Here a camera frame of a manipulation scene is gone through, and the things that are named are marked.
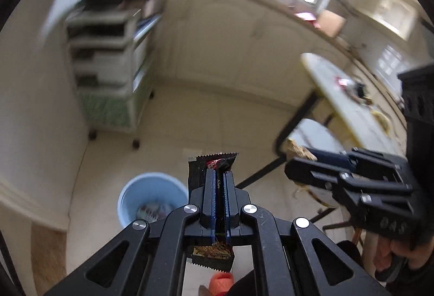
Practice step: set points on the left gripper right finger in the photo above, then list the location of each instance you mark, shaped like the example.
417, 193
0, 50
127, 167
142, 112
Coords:
289, 257

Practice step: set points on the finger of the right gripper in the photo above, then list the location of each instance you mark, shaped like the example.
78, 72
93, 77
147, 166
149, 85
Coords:
333, 178
358, 158

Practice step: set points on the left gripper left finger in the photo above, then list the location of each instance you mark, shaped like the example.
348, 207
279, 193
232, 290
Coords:
145, 258

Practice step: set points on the black plastic bag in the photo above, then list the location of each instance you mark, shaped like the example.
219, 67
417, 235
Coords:
360, 90

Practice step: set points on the dark chocolate bar wrapper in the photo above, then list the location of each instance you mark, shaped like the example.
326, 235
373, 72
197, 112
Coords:
211, 188

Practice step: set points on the person right hand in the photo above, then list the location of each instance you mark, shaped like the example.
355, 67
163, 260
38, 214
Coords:
417, 257

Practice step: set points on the round white marble table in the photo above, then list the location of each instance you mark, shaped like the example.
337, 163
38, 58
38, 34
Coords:
358, 119

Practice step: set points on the small red white wrapper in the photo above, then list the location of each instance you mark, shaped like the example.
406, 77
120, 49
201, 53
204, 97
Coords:
345, 83

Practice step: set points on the orange slipper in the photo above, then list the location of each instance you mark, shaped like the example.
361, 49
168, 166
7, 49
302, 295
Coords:
221, 283

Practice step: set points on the wooden cutting board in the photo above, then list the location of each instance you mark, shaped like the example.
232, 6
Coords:
330, 23

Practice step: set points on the red plastic basin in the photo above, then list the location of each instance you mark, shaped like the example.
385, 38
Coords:
308, 18

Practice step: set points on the cream upper cabinets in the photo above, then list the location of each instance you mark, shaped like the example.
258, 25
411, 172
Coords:
397, 16

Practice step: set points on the cream cabinets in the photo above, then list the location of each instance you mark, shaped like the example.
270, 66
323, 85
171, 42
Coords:
397, 16
253, 47

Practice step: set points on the cream lower cabinets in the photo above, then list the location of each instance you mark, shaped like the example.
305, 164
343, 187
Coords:
253, 47

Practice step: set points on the white rolling storage cart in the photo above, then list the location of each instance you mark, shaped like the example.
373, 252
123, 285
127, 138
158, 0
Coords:
113, 62

